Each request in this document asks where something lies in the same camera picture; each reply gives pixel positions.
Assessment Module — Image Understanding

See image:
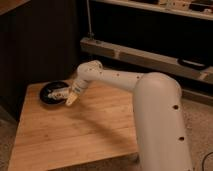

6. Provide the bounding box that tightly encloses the upper wooden shelf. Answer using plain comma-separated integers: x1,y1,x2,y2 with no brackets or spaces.
93,0,213,21

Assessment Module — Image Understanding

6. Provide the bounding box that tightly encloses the clear plastic bottle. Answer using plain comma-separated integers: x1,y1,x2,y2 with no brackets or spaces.
48,88,69,100

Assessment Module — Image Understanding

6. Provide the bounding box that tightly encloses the long wooden shelf beam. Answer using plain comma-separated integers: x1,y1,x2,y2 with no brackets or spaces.
80,37,213,84

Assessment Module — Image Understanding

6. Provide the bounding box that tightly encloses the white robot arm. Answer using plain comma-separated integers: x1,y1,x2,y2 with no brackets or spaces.
66,60,193,171

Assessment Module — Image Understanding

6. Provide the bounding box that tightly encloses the metal vertical pole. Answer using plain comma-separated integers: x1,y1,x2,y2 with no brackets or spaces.
86,0,94,40

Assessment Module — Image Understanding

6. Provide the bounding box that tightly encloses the silver cylindrical gripper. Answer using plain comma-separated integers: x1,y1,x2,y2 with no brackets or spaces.
60,80,88,106

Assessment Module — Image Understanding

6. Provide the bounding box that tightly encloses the black ceramic bowl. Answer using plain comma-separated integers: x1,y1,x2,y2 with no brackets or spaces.
39,81,69,105

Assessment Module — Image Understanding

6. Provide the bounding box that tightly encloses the black handle on beam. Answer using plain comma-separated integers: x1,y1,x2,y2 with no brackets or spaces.
177,58,209,70

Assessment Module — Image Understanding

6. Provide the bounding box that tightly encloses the wooden table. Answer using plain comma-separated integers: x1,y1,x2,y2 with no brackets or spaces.
8,82,137,171

